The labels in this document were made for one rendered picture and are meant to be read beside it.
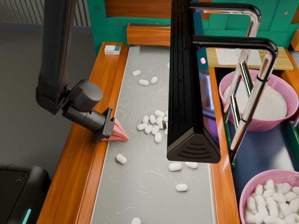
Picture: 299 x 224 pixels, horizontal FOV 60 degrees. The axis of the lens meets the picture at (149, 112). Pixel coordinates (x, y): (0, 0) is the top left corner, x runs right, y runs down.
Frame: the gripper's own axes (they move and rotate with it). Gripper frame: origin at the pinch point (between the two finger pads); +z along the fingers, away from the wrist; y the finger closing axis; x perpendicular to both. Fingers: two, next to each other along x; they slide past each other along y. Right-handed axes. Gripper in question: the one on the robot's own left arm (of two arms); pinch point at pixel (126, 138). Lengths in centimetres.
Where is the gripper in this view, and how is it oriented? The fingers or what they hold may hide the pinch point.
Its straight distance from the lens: 79.1
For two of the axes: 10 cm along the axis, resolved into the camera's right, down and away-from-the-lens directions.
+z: 7.7, 4.8, 4.2
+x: -6.3, 5.0, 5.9
